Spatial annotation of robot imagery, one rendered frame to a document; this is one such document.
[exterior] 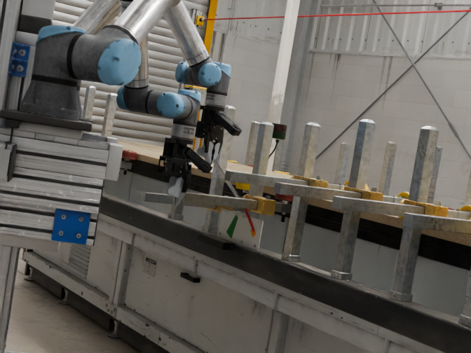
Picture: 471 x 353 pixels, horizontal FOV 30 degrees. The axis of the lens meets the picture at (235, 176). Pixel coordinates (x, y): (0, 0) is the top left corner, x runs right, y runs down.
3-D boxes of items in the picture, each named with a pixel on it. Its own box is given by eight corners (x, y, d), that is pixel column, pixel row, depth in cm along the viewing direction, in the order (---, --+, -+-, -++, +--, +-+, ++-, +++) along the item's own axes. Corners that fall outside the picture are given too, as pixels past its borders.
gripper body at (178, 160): (156, 174, 276) (162, 135, 276) (179, 176, 281) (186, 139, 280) (167, 176, 270) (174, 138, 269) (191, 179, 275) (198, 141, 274)
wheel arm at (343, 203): (339, 210, 213) (342, 195, 213) (330, 207, 216) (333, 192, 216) (479, 225, 241) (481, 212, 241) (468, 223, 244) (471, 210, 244)
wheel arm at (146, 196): (144, 204, 297) (146, 191, 297) (139, 202, 300) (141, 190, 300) (249, 214, 321) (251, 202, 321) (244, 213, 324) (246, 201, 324)
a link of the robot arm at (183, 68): (186, 59, 295) (216, 66, 300) (175, 60, 306) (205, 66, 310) (183, 82, 296) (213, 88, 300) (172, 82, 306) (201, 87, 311)
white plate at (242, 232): (256, 250, 289) (261, 220, 289) (216, 235, 311) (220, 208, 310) (258, 251, 289) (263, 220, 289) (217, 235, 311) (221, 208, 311)
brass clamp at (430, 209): (429, 225, 226) (433, 205, 226) (394, 216, 237) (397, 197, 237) (446, 226, 230) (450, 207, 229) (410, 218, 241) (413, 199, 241)
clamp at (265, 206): (261, 214, 289) (264, 199, 289) (239, 207, 301) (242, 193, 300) (275, 216, 293) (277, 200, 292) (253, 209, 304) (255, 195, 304)
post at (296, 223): (287, 273, 276) (312, 122, 273) (280, 270, 279) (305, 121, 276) (296, 274, 278) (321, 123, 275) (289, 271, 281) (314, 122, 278)
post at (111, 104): (94, 197, 401) (111, 92, 398) (92, 195, 404) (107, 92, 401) (101, 197, 403) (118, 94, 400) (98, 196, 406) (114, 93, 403)
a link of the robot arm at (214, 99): (231, 97, 310) (217, 94, 303) (229, 109, 310) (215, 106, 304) (214, 94, 314) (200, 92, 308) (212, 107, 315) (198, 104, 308)
